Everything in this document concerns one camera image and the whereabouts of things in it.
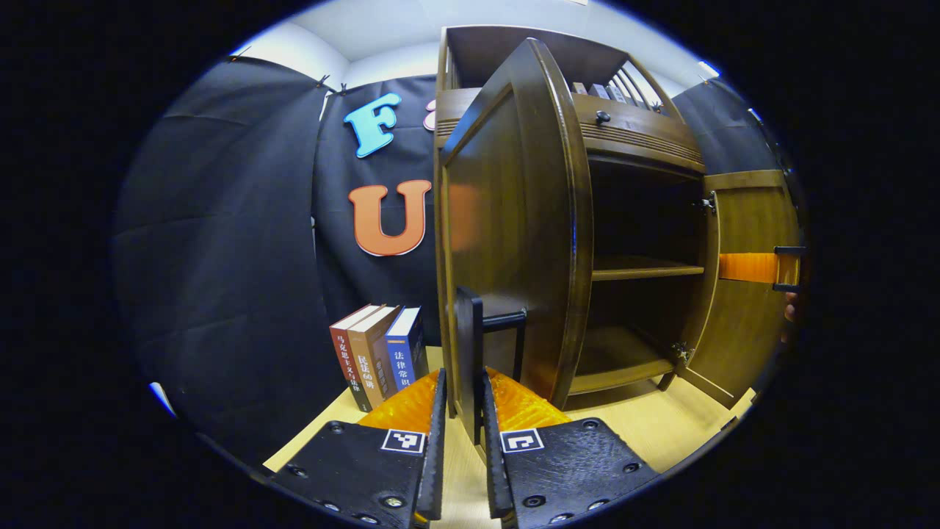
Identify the metal door hinge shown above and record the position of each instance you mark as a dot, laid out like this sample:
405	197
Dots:
681	353
708	203

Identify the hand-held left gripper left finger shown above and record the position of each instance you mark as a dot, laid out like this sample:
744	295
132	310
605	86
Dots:
433	455

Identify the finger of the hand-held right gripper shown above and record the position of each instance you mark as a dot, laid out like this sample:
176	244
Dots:
749	267

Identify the blue book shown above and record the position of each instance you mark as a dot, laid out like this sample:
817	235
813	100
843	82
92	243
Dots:
404	353

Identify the wooden shoe cabinet door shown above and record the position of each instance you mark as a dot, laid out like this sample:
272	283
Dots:
514	206
749	338

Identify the orange-brown book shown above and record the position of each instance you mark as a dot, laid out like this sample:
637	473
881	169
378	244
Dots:
371	360

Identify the small ceiling light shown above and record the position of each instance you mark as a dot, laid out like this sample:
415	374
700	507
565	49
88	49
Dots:
709	70

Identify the red-brown book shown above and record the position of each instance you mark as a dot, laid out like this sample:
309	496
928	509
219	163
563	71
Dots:
345	360

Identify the grey book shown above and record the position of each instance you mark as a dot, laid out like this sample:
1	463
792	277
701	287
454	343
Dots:
598	92

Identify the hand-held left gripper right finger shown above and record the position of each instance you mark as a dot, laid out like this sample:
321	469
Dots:
493	455

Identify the wooden drawer with black knob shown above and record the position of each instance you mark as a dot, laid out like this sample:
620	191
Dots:
639	136

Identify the black backdrop cloth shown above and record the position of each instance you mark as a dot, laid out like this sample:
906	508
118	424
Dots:
220	257

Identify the wooden cabinet inner shelf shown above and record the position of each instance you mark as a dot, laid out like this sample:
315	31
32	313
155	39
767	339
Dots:
639	270

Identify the wooden double-door shoe cabinet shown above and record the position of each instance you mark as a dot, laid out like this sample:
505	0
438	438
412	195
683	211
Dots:
646	213

